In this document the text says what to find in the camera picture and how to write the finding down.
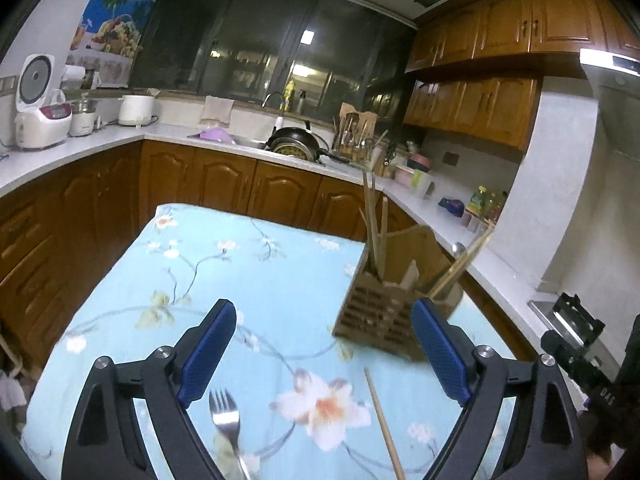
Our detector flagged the green-capped oil bottle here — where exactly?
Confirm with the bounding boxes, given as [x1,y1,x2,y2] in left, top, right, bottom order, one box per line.
[466,185,488,218]

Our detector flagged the steel fork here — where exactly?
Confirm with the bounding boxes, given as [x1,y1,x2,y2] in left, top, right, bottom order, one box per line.
[208,390,250,480]

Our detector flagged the pink stacked bowls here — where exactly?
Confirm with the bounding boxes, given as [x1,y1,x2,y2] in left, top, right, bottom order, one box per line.
[394,157,431,188]

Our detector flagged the small glass-lid cooker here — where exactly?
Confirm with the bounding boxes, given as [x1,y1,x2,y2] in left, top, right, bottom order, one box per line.
[68,98,98,138]

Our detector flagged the countertop utensil rack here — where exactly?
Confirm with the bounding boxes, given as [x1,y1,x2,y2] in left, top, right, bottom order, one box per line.
[332,102,378,162]

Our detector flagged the fruit poster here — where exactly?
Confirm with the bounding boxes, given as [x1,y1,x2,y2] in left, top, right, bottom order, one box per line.
[66,0,156,88]

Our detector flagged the floral light-blue tablecloth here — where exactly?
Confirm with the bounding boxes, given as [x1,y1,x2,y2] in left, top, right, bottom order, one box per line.
[20,204,461,479]

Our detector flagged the metal chopstick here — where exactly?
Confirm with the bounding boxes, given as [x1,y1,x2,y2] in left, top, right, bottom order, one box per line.
[427,226,495,301]

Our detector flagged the gas stove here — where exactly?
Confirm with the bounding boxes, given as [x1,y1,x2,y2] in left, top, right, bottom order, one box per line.
[527,292,617,368]

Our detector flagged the blue purple container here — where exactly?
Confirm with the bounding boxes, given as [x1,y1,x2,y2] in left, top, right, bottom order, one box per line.
[438,197,465,218]

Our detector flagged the steel spoon in holder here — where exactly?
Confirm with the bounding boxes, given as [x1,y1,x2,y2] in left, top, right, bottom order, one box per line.
[451,242,466,259]

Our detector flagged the yellow bottle on sill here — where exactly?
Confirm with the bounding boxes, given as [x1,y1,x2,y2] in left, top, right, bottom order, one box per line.
[281,78,295,112]

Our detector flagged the hanging dish cloth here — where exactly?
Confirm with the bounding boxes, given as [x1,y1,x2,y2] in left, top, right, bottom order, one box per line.
[200,96,234,125]

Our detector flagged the black wok pan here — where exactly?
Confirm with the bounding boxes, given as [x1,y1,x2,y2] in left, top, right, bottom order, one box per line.
[266,122,349,164]

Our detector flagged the wooden chopstick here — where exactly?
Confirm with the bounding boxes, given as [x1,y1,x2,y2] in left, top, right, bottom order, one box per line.
[364,367,406,480]
[378,196,388,282]
[362,171,378,276]

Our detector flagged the range hood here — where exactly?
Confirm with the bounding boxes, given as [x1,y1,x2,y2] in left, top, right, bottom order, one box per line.
[579,49,639,181]

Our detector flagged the white electric pot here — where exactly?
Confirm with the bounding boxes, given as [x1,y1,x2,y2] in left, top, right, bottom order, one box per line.
[117,94,155,127]

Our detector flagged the purple basin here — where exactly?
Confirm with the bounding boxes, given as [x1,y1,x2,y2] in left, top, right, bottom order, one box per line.
[198,127,235,145]

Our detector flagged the white rice cooker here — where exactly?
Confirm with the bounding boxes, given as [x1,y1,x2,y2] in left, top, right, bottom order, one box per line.
[14,54,73,151]

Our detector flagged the wooden utensil holder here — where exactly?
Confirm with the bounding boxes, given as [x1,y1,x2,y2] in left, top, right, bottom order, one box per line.
[333,226,450,362]

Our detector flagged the kitchen faucet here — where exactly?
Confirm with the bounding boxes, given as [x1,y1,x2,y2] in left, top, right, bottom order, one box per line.
[262,91,284,132]

